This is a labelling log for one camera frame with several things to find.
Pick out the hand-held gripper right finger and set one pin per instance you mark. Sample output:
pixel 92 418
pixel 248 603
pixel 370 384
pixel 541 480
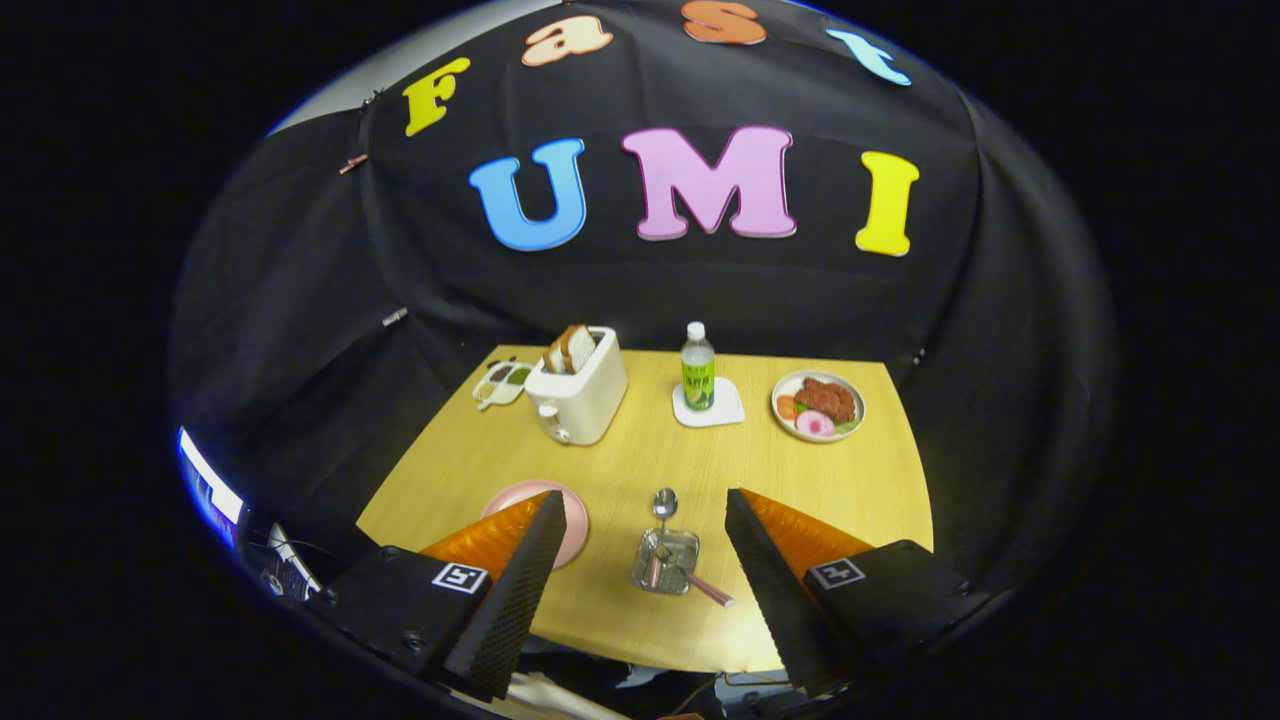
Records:
pixel 770 590

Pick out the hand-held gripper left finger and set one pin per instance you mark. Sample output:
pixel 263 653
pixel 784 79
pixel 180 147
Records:
pixel 515 600

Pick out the pink plate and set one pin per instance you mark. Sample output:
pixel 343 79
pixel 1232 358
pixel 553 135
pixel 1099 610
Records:
pixel 575 530

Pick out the metal drain basket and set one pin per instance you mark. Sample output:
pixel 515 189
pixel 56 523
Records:
pixel 680 548

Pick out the white coaster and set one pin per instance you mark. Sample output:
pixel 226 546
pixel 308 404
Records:
pixel 725 412

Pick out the plate of toy food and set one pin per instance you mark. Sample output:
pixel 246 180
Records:
pixel 825 400

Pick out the white toaster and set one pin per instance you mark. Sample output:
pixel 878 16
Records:
pixel 585 400

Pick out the white divided condiment dish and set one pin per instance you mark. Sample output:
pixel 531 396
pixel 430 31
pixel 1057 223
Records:
pixel 500 385

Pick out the white monitor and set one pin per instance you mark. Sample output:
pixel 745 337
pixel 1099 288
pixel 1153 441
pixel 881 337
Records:
pixel 295 565

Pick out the green label drink bottle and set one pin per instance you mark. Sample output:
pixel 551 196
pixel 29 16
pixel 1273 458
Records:
pixel 698 375

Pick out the toast bread slice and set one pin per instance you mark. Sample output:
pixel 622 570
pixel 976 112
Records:
pixel 555 357
pixel 578 347

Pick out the silver clip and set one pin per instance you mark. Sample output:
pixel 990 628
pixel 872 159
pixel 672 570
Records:
pixel 395 317

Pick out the lit computer monitor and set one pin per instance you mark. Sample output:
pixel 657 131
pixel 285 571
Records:
pixel 210 490

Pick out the red clip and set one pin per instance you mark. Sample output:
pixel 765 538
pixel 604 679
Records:
pixel 352 163

